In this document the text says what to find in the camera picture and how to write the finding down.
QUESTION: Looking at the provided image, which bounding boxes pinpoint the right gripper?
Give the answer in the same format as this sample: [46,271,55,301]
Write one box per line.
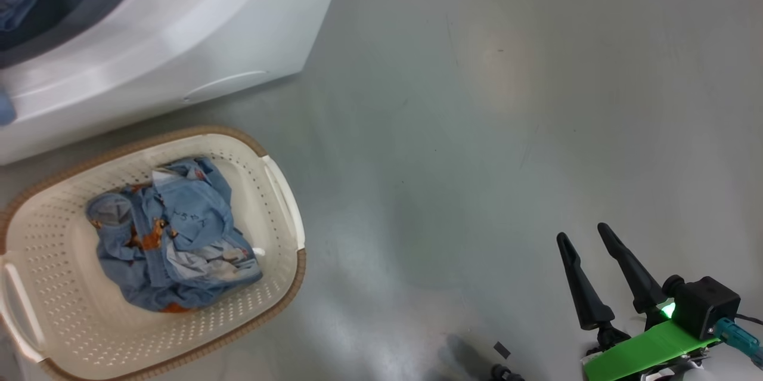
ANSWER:
[556,222,721,381]

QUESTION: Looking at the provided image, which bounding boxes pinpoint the blue cartoon print pajama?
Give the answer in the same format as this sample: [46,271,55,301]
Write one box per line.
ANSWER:
[85,156,265,314]

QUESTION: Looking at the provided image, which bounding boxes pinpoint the white front-load washing machine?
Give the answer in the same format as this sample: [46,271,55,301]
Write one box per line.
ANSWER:
[0,0,351,166]

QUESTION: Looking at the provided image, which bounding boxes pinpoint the cream perforated laundry basket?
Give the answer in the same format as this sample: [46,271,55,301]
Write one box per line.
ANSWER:
[0,126,307,381]

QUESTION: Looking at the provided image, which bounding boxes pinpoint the round white filter cover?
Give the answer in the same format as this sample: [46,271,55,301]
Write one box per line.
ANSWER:
[182,70,270,104]

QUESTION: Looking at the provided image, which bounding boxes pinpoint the teal camera cable connector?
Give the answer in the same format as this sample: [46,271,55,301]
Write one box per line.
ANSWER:
[714,317,763,370]

